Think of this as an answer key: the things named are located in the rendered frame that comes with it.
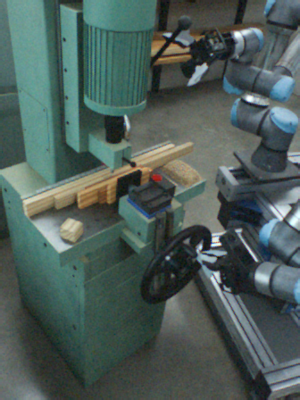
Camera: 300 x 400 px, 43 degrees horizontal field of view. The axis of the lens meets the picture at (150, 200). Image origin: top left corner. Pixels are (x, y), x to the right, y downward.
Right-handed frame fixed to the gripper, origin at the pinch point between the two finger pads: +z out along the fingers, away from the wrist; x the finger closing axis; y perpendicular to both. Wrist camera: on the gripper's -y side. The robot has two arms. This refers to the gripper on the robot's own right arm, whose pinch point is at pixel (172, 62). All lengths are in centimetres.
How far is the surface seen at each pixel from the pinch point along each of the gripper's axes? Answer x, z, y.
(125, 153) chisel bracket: 14.6, 11.4, -23.3
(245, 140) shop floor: 18, -201, -157
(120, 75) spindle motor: -0.3, 16.6, -1.9
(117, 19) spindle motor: -9.1, 18.1, 7.9
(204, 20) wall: -113, -252, -177
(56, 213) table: 22, 34, -37
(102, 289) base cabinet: 51, 27, -49
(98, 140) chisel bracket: 7.4, 15.7, -27.1
